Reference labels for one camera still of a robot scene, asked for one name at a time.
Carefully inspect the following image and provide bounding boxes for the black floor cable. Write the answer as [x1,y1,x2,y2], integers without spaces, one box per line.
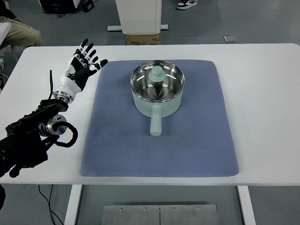
[38,184,64,225]

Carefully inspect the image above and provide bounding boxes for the glass pot lid green knob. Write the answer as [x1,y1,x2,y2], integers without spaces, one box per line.
[130,60,185,103]

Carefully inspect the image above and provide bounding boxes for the right white table leg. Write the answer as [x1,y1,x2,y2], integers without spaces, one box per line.
[237,186,256,225]

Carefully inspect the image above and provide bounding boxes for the grey floor socket cover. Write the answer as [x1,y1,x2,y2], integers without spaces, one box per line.
[223,35,238,43]

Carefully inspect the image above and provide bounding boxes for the white blue sneaker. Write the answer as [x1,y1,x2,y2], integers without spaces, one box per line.
[176,0,198,10]

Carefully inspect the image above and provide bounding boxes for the green pot with handle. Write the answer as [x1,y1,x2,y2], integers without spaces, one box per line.
[130,60,185,137]

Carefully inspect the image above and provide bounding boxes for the cardboard box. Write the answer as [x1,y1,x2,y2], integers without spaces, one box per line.
[125,33,160,45]

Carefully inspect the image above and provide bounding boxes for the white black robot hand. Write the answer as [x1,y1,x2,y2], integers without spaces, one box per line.
[53,39,108,104]

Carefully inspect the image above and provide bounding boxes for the black device on floor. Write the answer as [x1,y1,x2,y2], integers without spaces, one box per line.
[38,0,96,14]

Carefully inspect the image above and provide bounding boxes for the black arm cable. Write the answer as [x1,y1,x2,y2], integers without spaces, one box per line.
[48,69,79,148]

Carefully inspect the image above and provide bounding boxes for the blue quilted mat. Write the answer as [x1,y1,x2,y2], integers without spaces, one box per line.
[80,60,239,177]

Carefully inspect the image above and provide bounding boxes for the left white table leg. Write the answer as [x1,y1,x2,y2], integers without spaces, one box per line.
[64,185,83,225]

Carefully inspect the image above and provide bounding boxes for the metal floor plate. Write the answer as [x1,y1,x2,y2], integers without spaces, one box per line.
[102,204,220,225]

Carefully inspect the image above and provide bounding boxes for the seated person beige trousers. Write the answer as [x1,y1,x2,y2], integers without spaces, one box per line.
[0,9,44,48]

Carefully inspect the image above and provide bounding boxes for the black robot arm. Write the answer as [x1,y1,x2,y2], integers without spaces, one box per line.
[0,99,68,178]

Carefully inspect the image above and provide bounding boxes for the white table leg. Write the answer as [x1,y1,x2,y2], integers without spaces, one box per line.
[64,185,83,225]
[237,186,256,225]

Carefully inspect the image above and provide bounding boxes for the white pedestal stand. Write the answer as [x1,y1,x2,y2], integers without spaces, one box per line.
[107,0,169,35]

